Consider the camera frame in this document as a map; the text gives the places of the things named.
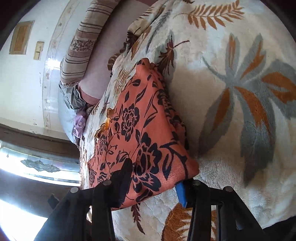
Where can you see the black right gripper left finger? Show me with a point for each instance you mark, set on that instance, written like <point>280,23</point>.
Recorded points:
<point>89,210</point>

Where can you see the orange black floral garment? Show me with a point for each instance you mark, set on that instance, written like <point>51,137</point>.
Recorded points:
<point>144,150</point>

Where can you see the stained glass window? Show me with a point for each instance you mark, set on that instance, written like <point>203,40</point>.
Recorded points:
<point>39,166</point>

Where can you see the purple floral cloth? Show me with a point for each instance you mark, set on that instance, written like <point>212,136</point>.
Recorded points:
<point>79,125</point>

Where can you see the light blue grey cloth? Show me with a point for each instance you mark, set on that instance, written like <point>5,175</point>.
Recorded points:
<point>70,103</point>

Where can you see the cream leaf-pattern fleece blanket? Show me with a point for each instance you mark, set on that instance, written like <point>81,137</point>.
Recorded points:
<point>230,67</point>

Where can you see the brown striped bolster pillow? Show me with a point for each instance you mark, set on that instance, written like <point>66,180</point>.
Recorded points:
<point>74,63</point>

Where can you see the pink quilted bed sheet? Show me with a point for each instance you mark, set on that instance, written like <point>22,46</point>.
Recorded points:
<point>110,42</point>

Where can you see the beige wall switch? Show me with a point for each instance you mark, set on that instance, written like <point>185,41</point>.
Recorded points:
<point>38,50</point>

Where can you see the tan wall panel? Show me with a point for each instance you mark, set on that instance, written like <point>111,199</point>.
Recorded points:
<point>20,38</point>

